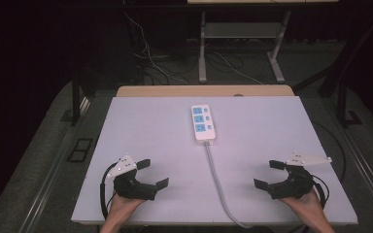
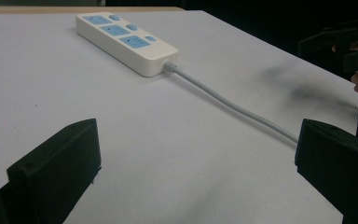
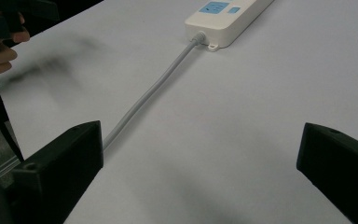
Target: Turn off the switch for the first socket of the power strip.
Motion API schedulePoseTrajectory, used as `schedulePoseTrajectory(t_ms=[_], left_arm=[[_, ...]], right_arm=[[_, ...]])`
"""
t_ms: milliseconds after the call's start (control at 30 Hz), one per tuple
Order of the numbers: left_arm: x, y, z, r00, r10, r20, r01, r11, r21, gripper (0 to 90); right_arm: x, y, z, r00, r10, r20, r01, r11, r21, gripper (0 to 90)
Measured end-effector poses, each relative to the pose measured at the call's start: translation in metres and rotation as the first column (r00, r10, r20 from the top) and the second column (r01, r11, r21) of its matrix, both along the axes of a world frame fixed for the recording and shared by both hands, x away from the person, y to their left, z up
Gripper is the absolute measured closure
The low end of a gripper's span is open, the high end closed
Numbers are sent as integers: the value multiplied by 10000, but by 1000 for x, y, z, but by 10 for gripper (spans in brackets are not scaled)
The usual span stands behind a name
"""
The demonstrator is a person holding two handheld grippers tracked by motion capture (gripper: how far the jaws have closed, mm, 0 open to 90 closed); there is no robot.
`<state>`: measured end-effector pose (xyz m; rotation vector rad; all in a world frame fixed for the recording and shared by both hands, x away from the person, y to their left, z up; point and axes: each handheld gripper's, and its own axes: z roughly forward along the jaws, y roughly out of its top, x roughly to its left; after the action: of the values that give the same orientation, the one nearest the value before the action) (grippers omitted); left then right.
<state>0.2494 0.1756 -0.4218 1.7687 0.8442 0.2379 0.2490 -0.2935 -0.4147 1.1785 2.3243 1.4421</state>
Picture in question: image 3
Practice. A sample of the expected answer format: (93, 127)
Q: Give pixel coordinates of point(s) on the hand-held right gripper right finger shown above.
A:
(341, 165)

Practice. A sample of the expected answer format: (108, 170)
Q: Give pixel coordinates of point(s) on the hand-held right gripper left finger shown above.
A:
(56, 174)

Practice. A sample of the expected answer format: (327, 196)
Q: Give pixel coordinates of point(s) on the white power strip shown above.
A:
(227, 21)

